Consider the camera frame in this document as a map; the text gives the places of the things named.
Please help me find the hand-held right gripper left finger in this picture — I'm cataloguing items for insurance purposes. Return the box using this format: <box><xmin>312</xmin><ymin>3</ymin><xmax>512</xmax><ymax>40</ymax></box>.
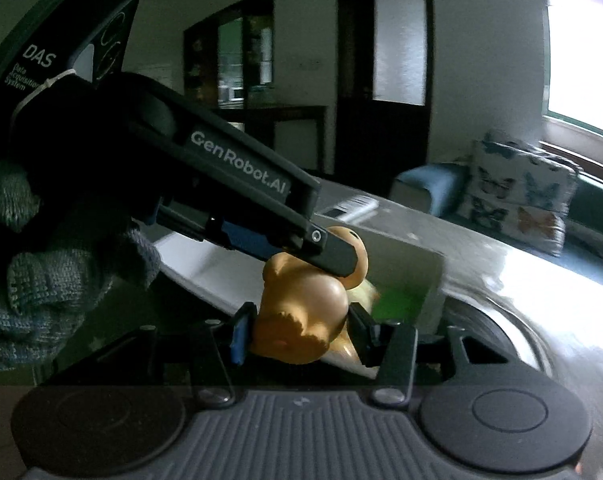
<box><xmin>46</xmin><ymin>302</ymin><xmax>257</xmax><ymax>408</ymax></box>

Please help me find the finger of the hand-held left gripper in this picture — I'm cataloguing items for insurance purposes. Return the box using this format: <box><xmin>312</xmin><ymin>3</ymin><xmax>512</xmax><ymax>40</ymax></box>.
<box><xmin>209</xmin><ymin>220</ymin><xmax>302</xmax><ymax>262</ymax></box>
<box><xmin>301</xmin><ymin>230</ymin><xmax>361</xmax><ymax>279</ymax></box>

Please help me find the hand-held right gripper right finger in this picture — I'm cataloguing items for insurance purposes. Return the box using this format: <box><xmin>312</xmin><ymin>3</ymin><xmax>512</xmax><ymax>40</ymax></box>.
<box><xmin>346</xmin><ymin>305</ymin><xmax>519</xmax><ymax>406</ymax></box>

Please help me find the pale yellow chick toy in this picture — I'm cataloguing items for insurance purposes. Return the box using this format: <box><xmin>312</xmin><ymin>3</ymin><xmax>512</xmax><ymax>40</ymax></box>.
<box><xmin>349</xmin><ymin>280</ymin><xmax>382</xmax><ymax>313</ymax></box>

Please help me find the green rubber toy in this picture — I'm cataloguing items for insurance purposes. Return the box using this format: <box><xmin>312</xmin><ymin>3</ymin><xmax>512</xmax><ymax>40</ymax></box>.
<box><xmin>371</xmin><ymin>285</ymin><xmax>427</xmax><ymax>331</ymax></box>

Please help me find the large orange rubber toy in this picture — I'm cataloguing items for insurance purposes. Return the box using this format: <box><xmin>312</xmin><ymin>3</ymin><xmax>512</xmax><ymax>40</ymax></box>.
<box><xmin>249</xmin><ymin>226</ymin><xmax>369</xmax><ymax>363</ymax></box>

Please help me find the dark cardboard box white inside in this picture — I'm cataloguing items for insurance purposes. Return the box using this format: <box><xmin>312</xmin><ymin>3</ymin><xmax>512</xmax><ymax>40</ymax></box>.
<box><xmin>152</xmin><ymin>210</ymin><xmax>445</xmax><ymax>376</ymax></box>

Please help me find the person's left hand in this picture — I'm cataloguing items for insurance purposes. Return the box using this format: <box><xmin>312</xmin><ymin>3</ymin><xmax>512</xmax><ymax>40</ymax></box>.
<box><xmin>0</xmin><ymin>150</ymin><xmax>162</xmax><ymax>373</ymax></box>

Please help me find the white remote control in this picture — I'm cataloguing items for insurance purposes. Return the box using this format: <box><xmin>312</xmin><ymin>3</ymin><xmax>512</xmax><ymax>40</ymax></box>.
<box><xmin>321</xmin><ymin>197</ymin><xmax>379</xmax><ymax>221</ymax></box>

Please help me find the dark wooden display cabinet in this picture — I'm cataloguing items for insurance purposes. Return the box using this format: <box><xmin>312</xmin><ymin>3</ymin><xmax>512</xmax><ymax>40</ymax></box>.
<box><xmin>184</xmin><ymin>0</ymin><xmax>327</xmax><ymax>171</ymax></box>

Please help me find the teal sofa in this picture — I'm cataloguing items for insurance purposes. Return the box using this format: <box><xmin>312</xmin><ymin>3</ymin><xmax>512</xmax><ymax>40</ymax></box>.
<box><xmin>389</xmin><ymin>162</ymin><xmax>603</xmax><ymax>261</ymax></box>

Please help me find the butterfly print pillow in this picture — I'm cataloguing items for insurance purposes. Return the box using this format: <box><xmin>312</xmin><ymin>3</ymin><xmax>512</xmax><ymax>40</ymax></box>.
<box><xmin>531</xmin><ymin>142</ymin><xmax>585</xmax><ymax>196</ymax></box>
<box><xmin>456</xmin><ymin>137</ymin><xmax>577</xmax><ymax>256</ymax></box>

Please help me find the dark wooden door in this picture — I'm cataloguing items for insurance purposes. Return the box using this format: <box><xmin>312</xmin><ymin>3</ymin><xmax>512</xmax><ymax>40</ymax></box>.
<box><xmin>336</xmin><ymin>0</ymin><xmax>432</xmax><ymax>181</ymax></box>

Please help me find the star printed tablecloth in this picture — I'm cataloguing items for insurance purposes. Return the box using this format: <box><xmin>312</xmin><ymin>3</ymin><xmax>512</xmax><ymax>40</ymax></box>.
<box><xmin>56</xmin><ymin>180</ymin><xmax>603</xmax><ymax>461</ymax></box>

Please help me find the window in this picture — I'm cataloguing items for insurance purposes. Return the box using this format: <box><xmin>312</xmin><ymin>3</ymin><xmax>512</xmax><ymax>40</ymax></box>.
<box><xmin>544</xmin><ymin>0</ymin><xmax>603</xmax><ymax>141</ymax></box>

